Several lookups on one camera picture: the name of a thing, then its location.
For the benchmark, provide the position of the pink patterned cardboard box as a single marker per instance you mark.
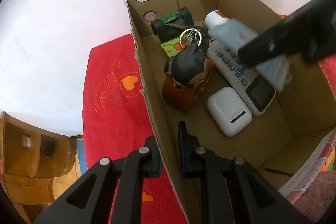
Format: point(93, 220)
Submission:
point(296, 113)

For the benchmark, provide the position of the orange cartoon figure toy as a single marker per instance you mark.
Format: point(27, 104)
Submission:
point(189, 66)

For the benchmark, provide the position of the wooden cabinet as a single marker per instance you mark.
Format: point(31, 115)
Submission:
point(23, 187)

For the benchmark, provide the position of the black tool with green vial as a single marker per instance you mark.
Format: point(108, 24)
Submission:
point(187, 15)

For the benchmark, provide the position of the green case with orange slot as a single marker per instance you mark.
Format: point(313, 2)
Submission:
point(169, 48)

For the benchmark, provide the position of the red printed bird blanket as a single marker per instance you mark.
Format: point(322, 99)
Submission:
point(113, 119)

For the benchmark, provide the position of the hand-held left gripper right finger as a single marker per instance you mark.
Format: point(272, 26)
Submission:
point(183, 150)

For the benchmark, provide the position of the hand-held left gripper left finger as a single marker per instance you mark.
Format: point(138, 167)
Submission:
point(155, 158)

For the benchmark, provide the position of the black key with rings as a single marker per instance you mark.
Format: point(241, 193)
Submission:
point(184, 39)

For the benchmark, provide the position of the white earbuds case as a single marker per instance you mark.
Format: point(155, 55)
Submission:
point(228, 111)

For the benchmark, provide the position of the white remote control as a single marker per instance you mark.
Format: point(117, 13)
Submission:
point(260, 94)

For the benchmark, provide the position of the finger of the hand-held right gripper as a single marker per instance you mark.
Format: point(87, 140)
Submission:
point(294, 32)

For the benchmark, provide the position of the white plastic bottle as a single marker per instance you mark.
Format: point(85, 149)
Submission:
point(214, 18)

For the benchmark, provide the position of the light blue photo card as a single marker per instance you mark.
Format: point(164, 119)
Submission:
point(273, 71)

